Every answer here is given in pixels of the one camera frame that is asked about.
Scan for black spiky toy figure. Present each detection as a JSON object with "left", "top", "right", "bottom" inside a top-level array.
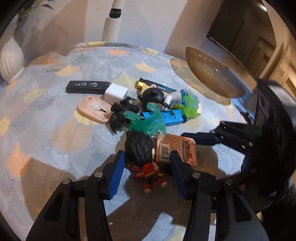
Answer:
[{"left": 109, "top": 96, "right": 139, "bottom": 134}]

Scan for black USB stick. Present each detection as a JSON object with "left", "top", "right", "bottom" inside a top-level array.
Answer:
[{"left": 66, "top": 80, "right": 111, "bottom": 94}]

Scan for pink oval utility knife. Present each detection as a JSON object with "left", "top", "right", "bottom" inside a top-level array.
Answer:
[{"left": 77, "top": 95, "right": 112, "bottom": 124}]

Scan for black-headed white-coat figurine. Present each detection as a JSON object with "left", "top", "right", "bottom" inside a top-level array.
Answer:
[{"left": 137, "top": 88, "right": 188, "bottom": 110}]

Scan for patterned fan-motif tablecloth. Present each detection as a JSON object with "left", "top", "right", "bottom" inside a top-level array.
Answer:
[{"left": 1, "top": 42, "right": 246, "bottom": 240}]

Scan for white charger cube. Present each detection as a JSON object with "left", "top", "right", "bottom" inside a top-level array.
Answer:
[{"left": 104, "top": 83, "right": 128, "bottom": 105}]

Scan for blue and white artificial flowers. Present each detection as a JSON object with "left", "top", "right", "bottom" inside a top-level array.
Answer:
[{"left": 18, "top": 0, "right": 54, "bottom": 18}]

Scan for blue lighter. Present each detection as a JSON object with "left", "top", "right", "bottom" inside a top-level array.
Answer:
[{"left": 140, "top": 109, "right": 188, "bottom": 126}]

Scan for clear plastic cup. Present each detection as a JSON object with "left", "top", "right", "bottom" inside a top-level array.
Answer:
[{"left": 47, "top": 53, "right": 68, "bottom": 72}]

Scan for red-robed black-haired figurine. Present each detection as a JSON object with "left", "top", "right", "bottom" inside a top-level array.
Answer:
[{"left": 125, "top": 130, "right": 168, "bottom": 193}]

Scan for pink snack packet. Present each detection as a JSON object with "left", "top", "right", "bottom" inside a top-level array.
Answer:
[{"left": 154, "top": 132, "right": 198, "bottom": 167}]

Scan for white ribbed ceramic vase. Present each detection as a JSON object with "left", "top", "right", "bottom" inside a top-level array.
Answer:
[{"left": 1, "top": 36, "right": 24, "bottom": 84}]

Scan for black wall television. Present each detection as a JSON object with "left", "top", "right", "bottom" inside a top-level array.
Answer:
[{"left": 207, "top": 0, "right": 276, "bottom": 80}]

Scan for amber ribbed glass bowl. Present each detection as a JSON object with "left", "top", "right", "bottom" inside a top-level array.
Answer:
[{"left": 186, "top": 47, "right": 246, "bottom": 98}]

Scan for teal translucent toy figure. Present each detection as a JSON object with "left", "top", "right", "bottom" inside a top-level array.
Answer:
[{"left": 123, "top": 102, "right": 167, "bottom": 137}]

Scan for white floor lamp pole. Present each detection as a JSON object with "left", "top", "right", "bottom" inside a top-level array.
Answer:
[{"left": 101, "top": 0, "right": 125, "bottom": 43}]

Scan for green translucent toy figure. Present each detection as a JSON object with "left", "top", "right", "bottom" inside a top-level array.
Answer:
[{"left": 178, "top": 90, "right": 201, "bottom": 119}]

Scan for yellow lighter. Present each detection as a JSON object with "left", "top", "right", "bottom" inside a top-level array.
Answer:
[{"left": 135, "top": 80, "right": 168, "bottom": 95}]

